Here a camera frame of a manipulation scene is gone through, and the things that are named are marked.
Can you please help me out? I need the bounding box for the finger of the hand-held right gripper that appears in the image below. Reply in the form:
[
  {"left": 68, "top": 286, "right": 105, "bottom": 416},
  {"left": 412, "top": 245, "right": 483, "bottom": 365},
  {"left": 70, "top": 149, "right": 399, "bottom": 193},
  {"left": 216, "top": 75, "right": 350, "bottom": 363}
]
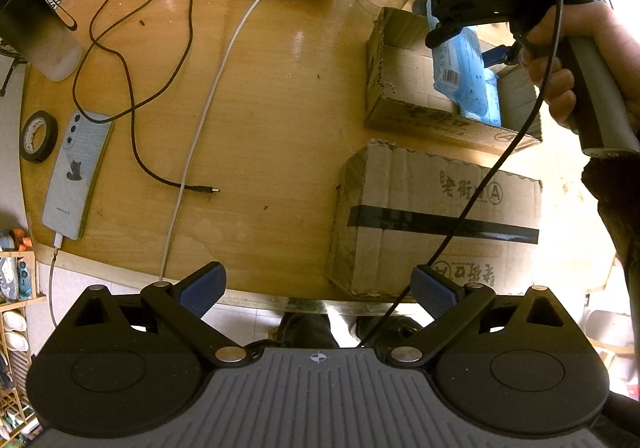
[
  {"left": 413, "top": 0, "right": 481, "bottom": 48},
  {"left": 481, "top": 40, "right": 526, "bottom": 69}
]

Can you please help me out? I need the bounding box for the person's right hand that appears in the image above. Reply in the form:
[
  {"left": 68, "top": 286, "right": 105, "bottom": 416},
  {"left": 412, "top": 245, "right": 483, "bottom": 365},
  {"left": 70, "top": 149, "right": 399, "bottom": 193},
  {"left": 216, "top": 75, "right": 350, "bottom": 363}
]
[{"left": 520, "top": 2, "right": 636, "bottom": 133}]

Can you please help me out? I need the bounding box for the smartphone with cat case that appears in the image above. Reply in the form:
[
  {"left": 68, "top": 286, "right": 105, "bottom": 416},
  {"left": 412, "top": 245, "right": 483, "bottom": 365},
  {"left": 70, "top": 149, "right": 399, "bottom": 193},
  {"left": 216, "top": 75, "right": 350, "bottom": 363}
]
[{"left": 41, "top": 109, "right": 116, "bottom": 241}]

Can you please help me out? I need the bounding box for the blue face mask packet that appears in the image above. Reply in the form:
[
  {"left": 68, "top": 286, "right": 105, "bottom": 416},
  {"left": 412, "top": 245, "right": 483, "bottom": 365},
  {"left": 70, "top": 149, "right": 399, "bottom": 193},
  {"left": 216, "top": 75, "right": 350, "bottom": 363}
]
[
  {"left": 452, "top": 78, "right": 503, "bottom": 126},
  {"left": 431, "top": 25, "right": 493, "bottom": 101}
]

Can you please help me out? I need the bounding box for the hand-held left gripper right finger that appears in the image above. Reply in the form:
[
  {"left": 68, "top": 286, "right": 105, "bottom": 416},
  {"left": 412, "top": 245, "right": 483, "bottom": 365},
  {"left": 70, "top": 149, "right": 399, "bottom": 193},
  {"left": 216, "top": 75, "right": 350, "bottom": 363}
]
[{"left": 390, "top": 265, "right": 576, "bottom": 369}]

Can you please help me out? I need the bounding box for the dark drinking bottle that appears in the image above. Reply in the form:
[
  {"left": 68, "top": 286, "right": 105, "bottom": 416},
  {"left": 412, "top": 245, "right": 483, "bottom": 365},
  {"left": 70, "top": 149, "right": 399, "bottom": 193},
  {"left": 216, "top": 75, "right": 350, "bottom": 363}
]
[{"left": 0, "top": 0, "right": 83, "bottom": 82}]

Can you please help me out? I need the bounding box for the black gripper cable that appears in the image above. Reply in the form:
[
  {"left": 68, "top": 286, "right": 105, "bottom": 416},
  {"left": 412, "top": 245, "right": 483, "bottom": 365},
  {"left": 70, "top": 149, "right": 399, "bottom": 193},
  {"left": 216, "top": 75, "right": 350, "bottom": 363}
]
[{"left": 357, "top": 0, "right": 568, "bottom": 351}]

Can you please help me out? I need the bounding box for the white phone charging cable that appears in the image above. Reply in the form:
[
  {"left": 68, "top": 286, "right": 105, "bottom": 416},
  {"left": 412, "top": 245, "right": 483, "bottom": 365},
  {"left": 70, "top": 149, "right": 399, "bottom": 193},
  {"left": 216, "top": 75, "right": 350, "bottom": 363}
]
[{"left": 49, "top": 234, "right": 66, "bottom": 329}]

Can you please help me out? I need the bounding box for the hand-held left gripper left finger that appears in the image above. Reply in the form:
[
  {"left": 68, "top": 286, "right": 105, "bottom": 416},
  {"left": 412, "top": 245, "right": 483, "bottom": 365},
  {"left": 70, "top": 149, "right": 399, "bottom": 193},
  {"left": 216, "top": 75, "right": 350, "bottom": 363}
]
[{"left": 65, "top": 261, "right": 250, "bottom": 368}]

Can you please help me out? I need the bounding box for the black cable with plug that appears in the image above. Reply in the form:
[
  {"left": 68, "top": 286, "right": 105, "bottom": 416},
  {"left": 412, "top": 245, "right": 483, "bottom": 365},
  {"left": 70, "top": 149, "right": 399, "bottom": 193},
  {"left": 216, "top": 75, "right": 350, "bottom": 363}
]
[{"left": 72, "top": 0, "right": 221, "bottom": 193}]

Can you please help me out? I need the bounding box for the person's right forearm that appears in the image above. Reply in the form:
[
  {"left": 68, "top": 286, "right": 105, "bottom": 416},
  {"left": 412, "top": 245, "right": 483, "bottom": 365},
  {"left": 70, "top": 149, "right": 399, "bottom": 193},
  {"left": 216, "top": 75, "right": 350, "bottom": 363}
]
[{"left": 580, "top": 88, "right": 640, "bottom": 289}]

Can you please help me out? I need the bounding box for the black tape roll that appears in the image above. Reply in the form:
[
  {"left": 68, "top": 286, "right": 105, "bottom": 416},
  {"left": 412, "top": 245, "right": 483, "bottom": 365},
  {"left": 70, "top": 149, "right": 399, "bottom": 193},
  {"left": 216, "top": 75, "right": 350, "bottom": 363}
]
[{"left": 19, "top": 110, "right": 59, "bottom": 163}]

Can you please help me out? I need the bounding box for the taped cardboard box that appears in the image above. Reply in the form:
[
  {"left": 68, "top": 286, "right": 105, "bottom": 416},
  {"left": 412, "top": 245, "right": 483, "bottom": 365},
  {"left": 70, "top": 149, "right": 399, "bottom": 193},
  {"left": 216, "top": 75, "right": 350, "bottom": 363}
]
[{"left": 325, "top": 139, "right": 543, "bottom": 301}]

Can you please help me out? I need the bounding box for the blue sneaker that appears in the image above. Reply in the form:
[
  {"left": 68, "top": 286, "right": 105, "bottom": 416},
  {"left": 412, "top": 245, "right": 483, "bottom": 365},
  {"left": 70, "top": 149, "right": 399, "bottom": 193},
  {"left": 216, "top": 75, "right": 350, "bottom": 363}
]
[{"left": 0, "top": 228, "right": 38, "bottom": 301}]

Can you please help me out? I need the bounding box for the wooden shoe rack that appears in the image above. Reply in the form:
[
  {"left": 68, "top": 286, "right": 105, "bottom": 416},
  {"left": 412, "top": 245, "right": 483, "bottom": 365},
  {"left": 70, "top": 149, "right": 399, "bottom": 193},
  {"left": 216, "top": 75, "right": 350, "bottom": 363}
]
[{"left": 0, "top": 248, "right": 48, "bottom": 434}]

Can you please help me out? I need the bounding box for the person's black shoe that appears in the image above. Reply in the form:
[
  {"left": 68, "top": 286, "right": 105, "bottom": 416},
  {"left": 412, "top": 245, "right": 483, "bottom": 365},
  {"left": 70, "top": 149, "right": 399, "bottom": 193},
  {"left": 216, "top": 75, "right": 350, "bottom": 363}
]
[
  {"left": 277, "top": 313, "right": 341, "bottom": 351},
  {"left": 355, "top": 315, "right": 426, "bottom": 360}
]

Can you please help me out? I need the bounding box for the white slipper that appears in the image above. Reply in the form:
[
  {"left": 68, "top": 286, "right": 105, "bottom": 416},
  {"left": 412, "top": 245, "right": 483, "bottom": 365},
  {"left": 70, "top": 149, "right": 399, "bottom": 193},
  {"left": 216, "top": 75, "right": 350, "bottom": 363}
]
[{"left": 0, "top": 310, "right": 31, "bottom": 354}]

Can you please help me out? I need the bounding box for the wooden desktop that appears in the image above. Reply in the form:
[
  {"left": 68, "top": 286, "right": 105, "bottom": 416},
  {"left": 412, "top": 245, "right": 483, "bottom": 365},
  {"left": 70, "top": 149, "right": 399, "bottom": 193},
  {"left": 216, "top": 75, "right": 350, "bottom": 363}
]
[{"left": 20, "top": 0, "right": 621, "bottom": 303}]

